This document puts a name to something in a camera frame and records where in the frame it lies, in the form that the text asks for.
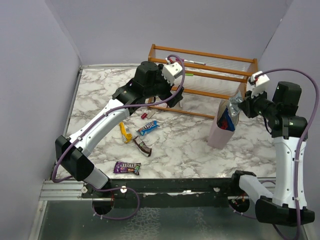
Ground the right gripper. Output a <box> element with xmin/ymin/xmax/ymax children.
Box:
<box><xmin>239</xmin><ymin>86</ymin><xmax>279</xmax><ymax>119</ymax></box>

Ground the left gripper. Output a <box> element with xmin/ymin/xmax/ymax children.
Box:
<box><xmin>144</xmin><ymin>65</ymin><xmax>184</xmax><ymax>108</ymax></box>

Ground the blue Burts chips bag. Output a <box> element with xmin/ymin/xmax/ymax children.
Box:
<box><xmin>217</xmin><ymin>107</ymin><xmax>236</xmax><ymax>132</ymax></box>

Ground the white paper bag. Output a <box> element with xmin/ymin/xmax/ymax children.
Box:
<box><xmin>207</xmin><ymin>100</ymin><xmax>239</xmax><ymax>150</ymax></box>

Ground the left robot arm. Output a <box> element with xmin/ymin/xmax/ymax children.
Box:
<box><xmin>55</xmin><ymin>61</ymin><xmax>186</xmax><ymax>198</ymax></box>

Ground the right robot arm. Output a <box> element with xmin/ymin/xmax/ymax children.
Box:
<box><xmin>229</xmin><ymin>81</ymin><xmax>315</xmax><ymax>227</ymax></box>

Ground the red white card box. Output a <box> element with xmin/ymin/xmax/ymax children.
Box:
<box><xmin>155</xmin><ymin>103</ymin><xmax>168</xmax><ymax>108</ymax></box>

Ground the wooden shelf rack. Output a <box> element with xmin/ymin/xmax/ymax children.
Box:
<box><xmin>148</xmin><ymin>44</ymin><xmax>258</xmax><ymax>119</ymax></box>

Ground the small white eraser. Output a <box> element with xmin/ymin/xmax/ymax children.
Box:
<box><xmin>146</xmin><ymin>111</ymin><xmax>156</xmax><ymax>119</ymax></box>

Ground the blue M&M's packet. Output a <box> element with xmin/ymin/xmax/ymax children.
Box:
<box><xmin>137</xmin><ymin>120</ymin><xmax>159</xmax><ymax>136</ymax></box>

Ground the magenta marker pen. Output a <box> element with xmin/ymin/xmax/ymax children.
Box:
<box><xmin>181</xmin><ymin>58</ymin><xmax>207</xmax><ymax>66</ymax></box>

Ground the small red cylinder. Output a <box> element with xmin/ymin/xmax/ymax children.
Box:
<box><xmin>141</xmin><ymin>113</ymin><xmax>148</xmax><ymax>119</ymax></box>

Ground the brown chocolate bar wrapper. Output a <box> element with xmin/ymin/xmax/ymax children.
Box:
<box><xmin>133</xmin><ymin>136</ymin><xmax>152</xmax><ymax>157</ymax></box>

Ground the yellow snack bar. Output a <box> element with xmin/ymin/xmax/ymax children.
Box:
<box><xmin>119</xmin><ymin>122</ymin><xmax>133</xmax><ymax>144</ymax></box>

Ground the purple M&M's packet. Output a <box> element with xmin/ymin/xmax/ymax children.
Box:
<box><xmin>113</xmin><ymin>161</ymin><xmax>141</xmax><ymax>176</ymax></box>

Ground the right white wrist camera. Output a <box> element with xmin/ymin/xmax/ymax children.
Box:
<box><xmin>246</xmin><ymin>71</ymin><xmax>270</xmax><ymax>99</ymax></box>

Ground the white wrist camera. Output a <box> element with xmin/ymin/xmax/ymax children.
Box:
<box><xmin>246</xmin><ymin>71</ymin><xmax>270</xmax><ymax>99</ymax></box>
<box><xmin>161</xmin><ymin>62</ymin><xmax>183</xmax><ymax>86</ymax></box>

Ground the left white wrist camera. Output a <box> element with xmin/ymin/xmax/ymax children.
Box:
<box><xmin>161</xmin><ymin>62</ymin><xmax>183</xmax><ymax>86</ymax></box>

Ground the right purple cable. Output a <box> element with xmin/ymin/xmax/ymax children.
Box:
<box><xmin>228</xmin><ymin>68</ymin><xmax>320</xmax><ymax>240</ymax></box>

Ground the purple cable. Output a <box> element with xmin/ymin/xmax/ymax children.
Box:
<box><xmin>51</xmin><ymin>54</ymin><xmax>186</xmax><ymax>221</ymax></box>
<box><xmin>228</xmin><ymin>68</ymin><xmax>320</xmax><ymax>240</ymax></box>

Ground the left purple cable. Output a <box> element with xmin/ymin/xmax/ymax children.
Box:
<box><xmin>51</xmin><ymin>54</ymin><xmax>186</xmax><ymax>221</ymax></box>

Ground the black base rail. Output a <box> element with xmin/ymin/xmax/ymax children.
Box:
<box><xmin>49</xmin><ymin>172</ymin><xmax>283</xmax><ymax>209</ymax></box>

